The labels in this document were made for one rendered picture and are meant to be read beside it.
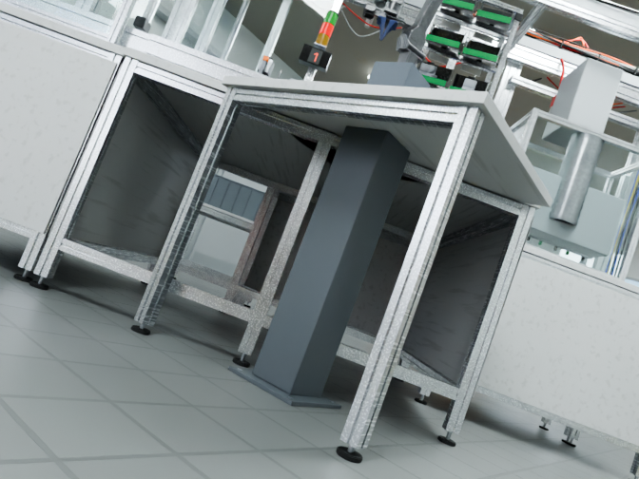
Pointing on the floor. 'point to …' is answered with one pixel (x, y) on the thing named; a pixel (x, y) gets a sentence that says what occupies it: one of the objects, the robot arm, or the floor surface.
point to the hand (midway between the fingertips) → (383, 31)
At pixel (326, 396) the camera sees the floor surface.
